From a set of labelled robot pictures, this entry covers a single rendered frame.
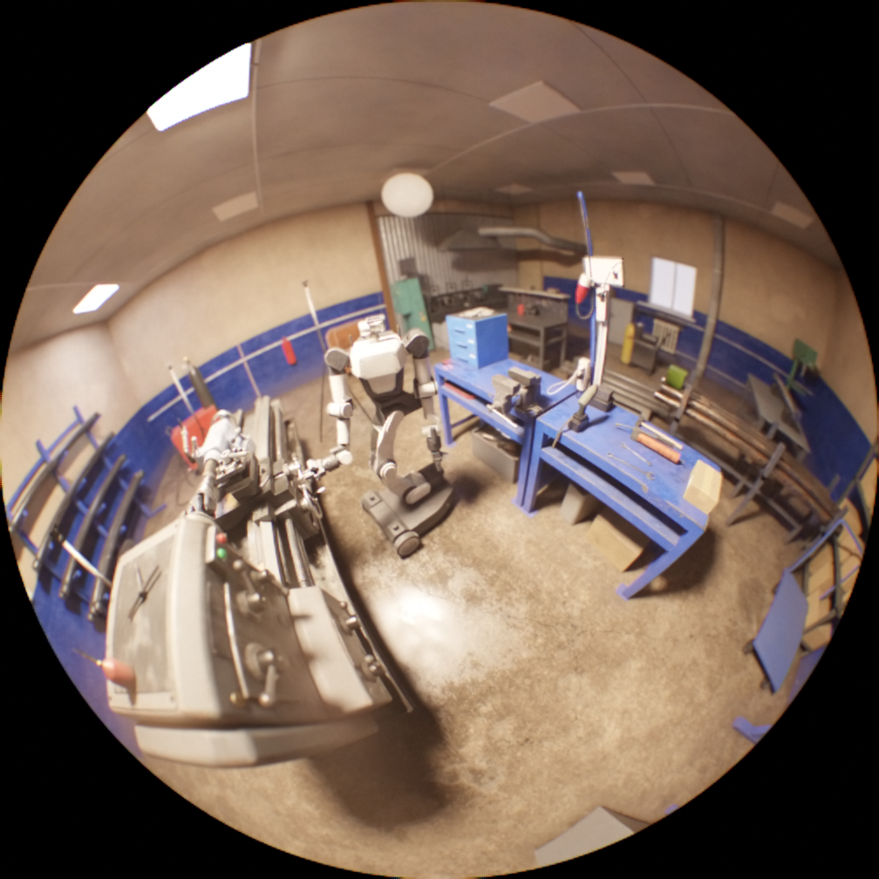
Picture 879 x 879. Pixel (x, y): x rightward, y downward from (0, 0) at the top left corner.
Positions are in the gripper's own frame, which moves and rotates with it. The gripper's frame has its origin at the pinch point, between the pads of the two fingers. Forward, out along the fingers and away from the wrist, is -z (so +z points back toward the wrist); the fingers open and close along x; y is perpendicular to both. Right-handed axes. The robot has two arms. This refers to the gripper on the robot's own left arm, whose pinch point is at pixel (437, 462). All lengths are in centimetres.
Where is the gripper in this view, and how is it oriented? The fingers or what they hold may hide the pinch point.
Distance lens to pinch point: 165.3
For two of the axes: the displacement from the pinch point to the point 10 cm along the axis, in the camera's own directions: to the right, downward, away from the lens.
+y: 9.7, -2.1, 1.2
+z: -1.4, -8.9, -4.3
